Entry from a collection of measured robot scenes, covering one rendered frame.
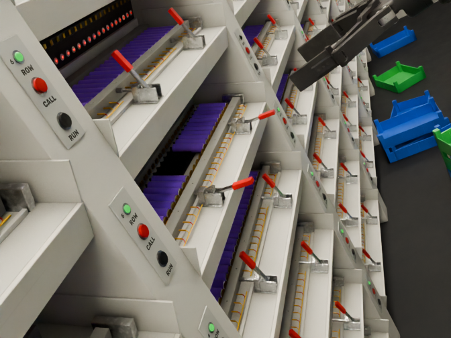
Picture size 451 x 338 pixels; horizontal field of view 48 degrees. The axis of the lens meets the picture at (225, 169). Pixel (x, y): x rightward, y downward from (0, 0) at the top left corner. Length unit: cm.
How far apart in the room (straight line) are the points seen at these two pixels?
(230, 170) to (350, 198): 95
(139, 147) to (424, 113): 219
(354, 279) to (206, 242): 78
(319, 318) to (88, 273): 63
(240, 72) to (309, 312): 56
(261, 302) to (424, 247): 119
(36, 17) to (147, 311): 36
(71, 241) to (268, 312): 45
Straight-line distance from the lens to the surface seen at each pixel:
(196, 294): 67
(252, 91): 118
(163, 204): 81
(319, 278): 121
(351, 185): 188
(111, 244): 56
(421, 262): 196
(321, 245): 130
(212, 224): 78
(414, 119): 272
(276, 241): 102
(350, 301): 142
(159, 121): 73
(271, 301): 90
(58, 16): 66
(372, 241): 191
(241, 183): 79
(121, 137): 66
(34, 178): 55
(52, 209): 54
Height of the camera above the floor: 125
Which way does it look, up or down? 21 degrees down
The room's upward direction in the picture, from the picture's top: 31 degrees counter-clockwise
